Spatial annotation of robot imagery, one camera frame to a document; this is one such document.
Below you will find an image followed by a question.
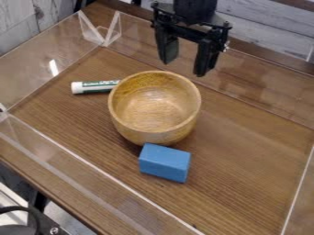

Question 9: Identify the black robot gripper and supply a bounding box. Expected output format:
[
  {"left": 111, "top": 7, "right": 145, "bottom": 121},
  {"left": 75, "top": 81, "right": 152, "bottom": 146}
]
[{"left": 151, "top": 1, "right": 232, "bottom": 77}]

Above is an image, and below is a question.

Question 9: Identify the blue rectangular block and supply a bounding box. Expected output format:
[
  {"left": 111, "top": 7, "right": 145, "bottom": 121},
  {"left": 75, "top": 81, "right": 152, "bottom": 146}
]
[{"left": 139, "top": 143, "right": 191, "bottom": 183}]

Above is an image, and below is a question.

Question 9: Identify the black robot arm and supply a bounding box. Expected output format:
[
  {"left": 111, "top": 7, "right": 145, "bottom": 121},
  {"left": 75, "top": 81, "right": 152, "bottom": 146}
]
[{"left": 151, "top": 0, "right": 231, "bottom": 77}]

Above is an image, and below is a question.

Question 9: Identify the brown wooden bowl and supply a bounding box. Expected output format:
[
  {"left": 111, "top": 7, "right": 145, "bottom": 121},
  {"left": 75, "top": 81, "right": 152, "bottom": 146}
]
[{"left": 108, "top": 71, "right": 201, "bottom": 145}]

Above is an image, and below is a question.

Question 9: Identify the white green marker tube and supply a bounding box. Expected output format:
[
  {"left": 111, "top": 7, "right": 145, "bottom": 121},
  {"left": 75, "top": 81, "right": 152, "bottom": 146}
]
[{"left": 71, "top": 80, "right": 120, "bottom": 95}]

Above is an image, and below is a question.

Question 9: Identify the clear acrylic corner bracket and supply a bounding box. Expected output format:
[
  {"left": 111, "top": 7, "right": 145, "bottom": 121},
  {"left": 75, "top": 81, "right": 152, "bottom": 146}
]
[{"left": 77, "top": 11, "right": 121, "bottom": 48}]

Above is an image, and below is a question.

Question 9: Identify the black cable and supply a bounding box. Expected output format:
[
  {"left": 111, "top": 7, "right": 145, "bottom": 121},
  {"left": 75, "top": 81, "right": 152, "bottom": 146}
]
[{"left": 0, "top": 206, "right": 44, "bottom": 235}]

